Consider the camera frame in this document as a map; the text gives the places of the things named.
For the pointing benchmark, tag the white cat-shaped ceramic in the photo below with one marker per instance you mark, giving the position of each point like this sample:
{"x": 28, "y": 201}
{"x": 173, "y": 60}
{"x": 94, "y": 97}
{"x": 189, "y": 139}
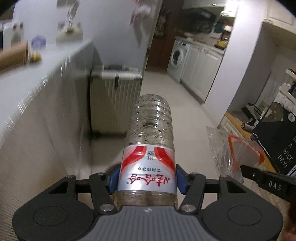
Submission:
{"x": 73, "y": 33}

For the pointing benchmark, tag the white kitchen cabinets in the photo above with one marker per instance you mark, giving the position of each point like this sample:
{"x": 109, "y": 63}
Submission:
{"x": 201, "y": 68}

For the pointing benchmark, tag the beige ribbed suitcase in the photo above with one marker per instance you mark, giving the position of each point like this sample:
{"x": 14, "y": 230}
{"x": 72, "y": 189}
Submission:
{"x": 114, "y": 90}

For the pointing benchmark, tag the black letter board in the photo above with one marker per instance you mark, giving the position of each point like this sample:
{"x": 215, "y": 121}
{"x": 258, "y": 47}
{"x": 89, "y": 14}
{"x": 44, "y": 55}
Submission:
{"x": 275, "y": 133}

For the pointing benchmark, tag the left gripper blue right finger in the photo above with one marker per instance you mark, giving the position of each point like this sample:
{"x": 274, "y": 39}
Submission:
{"x": 183, "y": 180}

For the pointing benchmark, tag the person's right hand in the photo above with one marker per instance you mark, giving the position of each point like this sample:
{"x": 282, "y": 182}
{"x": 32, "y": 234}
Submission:
{"x": 289, "y": 229}

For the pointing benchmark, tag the white washing machine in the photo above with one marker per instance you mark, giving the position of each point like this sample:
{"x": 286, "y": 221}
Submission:
{"x": 178, "y": 59}

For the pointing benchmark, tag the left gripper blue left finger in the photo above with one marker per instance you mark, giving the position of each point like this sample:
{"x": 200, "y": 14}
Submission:
{"x": 112, "y": 176}

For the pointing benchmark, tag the brown cardboard box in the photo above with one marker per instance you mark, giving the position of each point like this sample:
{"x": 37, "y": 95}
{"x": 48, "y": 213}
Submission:
{"x": 14, "y": 56}

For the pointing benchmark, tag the blue tissue pack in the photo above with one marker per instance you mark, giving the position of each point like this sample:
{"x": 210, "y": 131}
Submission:
{"x": 38, "y": 42}

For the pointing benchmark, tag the clear zip bag orange edge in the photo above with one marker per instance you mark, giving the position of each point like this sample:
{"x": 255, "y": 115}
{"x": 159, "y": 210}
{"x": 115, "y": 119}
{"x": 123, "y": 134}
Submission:
{"x": 229, "y": 152}

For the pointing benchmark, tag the gold foil wrapper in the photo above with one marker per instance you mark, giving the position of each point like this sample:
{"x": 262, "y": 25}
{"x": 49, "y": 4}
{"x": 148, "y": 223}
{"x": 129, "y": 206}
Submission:
{"x": 35, "y": 57}

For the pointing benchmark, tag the white space heater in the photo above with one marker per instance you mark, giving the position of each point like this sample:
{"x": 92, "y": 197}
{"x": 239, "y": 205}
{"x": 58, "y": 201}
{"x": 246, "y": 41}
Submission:
{"x": 13, "y": 33}

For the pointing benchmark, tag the clear plastic water bottle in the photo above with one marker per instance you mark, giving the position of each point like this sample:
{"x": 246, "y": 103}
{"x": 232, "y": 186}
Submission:
{"x": 148, "y": 171}

